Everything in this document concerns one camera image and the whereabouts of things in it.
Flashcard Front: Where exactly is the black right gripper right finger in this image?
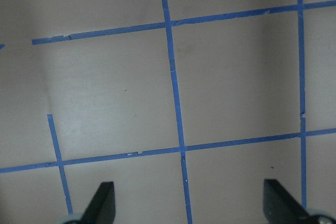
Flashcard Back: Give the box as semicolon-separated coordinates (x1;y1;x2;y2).
263;179;316;224

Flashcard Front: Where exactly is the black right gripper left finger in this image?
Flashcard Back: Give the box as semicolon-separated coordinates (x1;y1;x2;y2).
79;182;116;224

